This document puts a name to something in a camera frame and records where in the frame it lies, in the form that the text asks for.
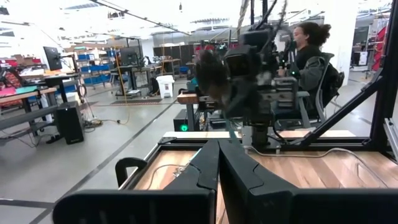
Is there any black computer tower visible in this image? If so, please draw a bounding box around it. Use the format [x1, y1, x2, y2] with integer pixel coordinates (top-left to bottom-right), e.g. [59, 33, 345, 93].
[55, 101, 85, 145]

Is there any white cable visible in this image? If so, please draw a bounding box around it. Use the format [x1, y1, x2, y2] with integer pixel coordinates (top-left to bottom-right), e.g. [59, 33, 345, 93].
[245, 146, 389, 187]

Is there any black box green light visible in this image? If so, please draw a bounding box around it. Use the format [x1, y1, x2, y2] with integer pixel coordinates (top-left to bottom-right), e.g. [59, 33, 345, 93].
[173, 108, 191, 132]

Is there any black frame post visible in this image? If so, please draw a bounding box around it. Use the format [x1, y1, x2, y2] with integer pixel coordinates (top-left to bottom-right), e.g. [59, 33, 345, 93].
[369, 0, 398, 156]

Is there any wooden top desk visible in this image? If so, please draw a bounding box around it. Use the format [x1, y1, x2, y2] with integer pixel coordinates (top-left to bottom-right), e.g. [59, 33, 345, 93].
[0, 86, 60, 147]

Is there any black diagonal frame brace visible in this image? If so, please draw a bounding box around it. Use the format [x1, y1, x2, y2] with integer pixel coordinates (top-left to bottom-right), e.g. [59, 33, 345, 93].
[300, 73, 383, 147]

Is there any white waste bin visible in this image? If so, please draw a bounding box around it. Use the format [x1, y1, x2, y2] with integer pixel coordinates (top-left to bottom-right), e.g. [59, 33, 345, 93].
[155, 74, 175, 99]

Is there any person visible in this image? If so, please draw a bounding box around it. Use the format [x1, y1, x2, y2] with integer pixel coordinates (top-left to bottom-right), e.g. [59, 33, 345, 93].
[277, 21, 333, 121]

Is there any shelf with blue bins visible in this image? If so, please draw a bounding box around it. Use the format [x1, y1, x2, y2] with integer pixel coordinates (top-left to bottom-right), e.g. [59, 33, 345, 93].
[76, 49, 118, 85]

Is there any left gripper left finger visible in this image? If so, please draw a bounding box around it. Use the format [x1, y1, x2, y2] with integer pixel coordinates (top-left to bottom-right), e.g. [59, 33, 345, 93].
[52, 139, 220, 224]

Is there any black monitor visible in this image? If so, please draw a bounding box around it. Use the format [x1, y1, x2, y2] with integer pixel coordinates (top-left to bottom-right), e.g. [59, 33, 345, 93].
[42, 46, 63, 72]

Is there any black spoon teal handle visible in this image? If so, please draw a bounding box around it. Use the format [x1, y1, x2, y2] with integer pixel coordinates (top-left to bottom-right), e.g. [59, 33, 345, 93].
[195, 49, 242, 146]

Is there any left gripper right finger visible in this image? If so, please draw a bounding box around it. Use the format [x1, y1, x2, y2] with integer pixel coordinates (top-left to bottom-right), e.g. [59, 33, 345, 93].
[220, 139, 398, 224]

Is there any grey office chair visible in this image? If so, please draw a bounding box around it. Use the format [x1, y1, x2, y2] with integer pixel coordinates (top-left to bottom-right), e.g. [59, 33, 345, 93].
[297, 52, 346, 128]

